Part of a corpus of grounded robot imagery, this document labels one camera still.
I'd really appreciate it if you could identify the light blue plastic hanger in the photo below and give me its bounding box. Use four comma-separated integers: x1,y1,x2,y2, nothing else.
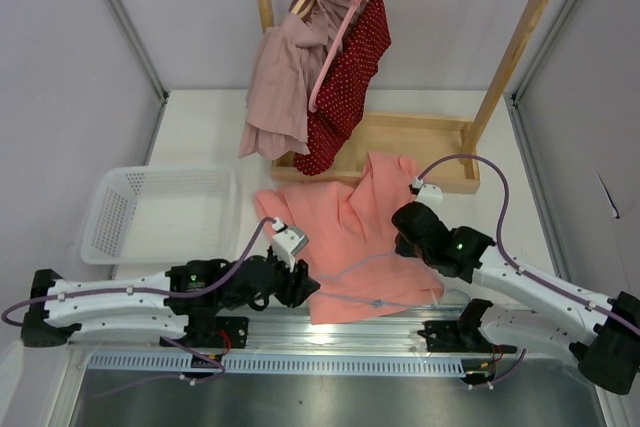
317,252,471,309

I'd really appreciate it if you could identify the salmon pink skirt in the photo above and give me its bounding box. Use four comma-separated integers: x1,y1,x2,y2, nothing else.
254,153,445,325

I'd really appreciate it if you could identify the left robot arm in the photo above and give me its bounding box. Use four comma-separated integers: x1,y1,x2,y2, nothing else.
20,252,320,349

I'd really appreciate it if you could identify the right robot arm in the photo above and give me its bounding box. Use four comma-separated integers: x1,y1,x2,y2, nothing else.
391,202,639,395

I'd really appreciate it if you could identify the pink plastic hanger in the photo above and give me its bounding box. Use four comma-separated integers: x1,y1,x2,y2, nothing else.
308,0,364,112

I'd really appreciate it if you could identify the wooden clothes rack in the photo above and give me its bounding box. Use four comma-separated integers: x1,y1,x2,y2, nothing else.
257,0,549,185

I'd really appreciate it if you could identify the red polka dot garment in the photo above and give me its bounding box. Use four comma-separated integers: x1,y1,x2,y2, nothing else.
293,0,392,176

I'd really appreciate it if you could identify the white plastic basket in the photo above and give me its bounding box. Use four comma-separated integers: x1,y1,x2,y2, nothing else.
80,164,240,265

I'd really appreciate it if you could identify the dusty pink dress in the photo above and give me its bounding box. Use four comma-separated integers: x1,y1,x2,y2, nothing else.
238,0,351,160

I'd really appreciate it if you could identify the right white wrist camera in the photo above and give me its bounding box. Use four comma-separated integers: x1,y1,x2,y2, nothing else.
409,177,444,209

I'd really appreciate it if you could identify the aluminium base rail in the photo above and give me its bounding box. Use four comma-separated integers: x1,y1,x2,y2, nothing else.
69,306,601,358

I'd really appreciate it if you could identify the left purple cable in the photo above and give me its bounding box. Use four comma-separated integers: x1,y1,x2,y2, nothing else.
2,216,281,329

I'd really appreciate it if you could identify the white slotted cable duct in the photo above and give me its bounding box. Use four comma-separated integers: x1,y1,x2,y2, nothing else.
87,351,489,378

